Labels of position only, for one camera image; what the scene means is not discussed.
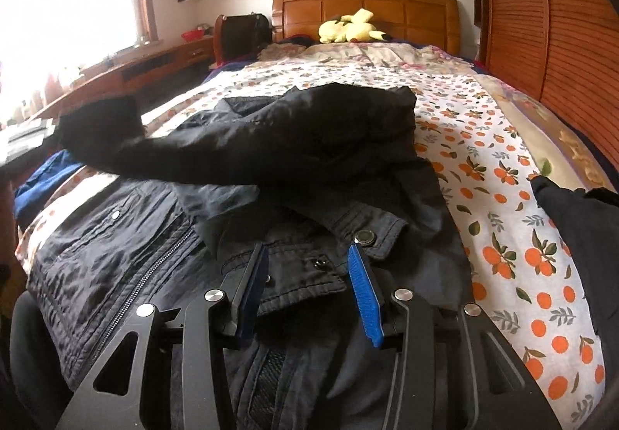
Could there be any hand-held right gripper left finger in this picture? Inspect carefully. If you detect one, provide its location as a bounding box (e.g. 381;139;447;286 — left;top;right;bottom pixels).
55;243;270;430

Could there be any black jacket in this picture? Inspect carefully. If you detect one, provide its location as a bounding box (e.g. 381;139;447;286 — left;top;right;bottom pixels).
22;84;472;430

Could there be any wooden wardrobe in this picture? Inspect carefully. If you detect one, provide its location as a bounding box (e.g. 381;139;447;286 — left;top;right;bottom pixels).
467;0;619;121

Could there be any wooden desk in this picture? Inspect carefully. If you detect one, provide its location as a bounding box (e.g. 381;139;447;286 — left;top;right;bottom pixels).
0;36;216;199

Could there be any blue folded garment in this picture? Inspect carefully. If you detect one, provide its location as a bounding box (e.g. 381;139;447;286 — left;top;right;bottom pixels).
14;149;85;218

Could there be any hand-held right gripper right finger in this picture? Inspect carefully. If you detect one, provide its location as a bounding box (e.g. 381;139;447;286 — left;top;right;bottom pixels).
348;243;562;430

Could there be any wooden headboard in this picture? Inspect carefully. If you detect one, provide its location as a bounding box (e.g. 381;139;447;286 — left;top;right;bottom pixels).
272;0;459;56

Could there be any yellow plush toy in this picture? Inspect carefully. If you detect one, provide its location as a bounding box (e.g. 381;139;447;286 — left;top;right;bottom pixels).
318;9;392;45

